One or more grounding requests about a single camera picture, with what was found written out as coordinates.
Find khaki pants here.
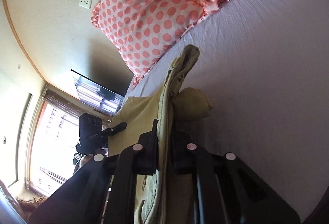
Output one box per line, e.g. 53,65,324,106
108,45,212,223

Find bright window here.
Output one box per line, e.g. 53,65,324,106
26,87,84,196

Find glass display cabinet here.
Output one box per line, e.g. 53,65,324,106
70,70,124,116

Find lavender bed sheet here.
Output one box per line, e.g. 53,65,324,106
127,0,328,220

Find left polka dot pillow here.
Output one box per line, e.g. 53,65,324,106
91,0,219,85

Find white wall socket plate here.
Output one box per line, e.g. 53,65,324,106
79,0,93,9

